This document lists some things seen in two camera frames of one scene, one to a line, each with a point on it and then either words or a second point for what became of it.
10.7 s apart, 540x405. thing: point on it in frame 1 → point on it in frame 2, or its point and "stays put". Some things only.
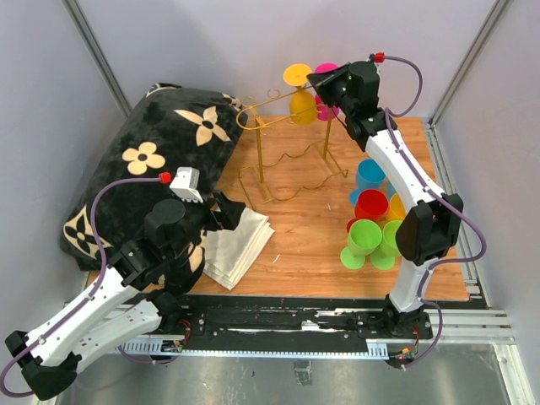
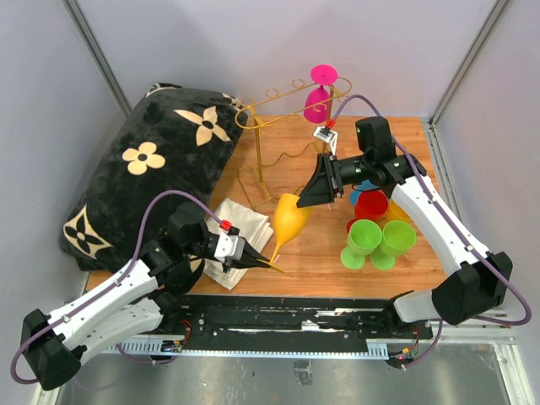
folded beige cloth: [233, 255] stays put
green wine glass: [364, 237] stays put
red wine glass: [372, 204] stays put
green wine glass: [384, 256] stays put
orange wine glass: [302, 103] → [289, 222]
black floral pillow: [168, 127] stays put
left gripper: [229, 215] → [248, 259]
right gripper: [323, 82] → [320, 188]
